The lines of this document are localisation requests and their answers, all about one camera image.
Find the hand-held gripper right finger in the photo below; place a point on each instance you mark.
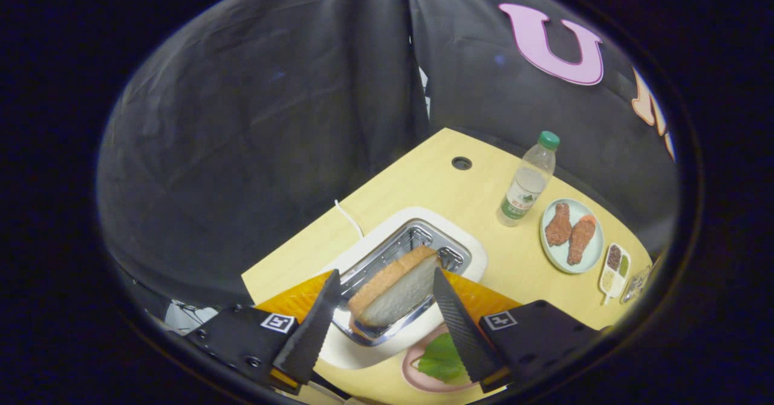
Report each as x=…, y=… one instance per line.
x=462, y=332

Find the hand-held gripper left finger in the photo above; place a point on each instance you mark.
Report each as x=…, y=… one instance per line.
x=308, y=338

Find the green lettuce leaf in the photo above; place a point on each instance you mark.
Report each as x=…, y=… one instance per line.
x=441, y=359

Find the pink plate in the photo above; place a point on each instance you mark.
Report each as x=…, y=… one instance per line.
x=411, y=375

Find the bread slice with brown crust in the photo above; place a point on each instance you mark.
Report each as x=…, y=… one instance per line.
x=399, y=293

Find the white toaster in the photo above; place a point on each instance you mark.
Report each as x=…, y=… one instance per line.
x=474, y=254

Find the beige cloth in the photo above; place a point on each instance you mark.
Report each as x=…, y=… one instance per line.
x=181, y=315

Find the brown meat piece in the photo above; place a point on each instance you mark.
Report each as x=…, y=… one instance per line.
x=558, y=226
x=580, y=239

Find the white divided dish with beans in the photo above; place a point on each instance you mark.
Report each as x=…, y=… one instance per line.
x=612, y=284

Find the clear bottle with green cap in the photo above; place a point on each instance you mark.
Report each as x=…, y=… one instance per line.
x=526, y=187

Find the pale green plate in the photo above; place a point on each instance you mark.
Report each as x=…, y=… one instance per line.
x=574, y=207

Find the orange carrot slice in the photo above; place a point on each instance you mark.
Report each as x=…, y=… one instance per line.
x=589, y=219

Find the black backdrop cloth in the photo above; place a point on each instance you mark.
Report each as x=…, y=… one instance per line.
x=242, y=151

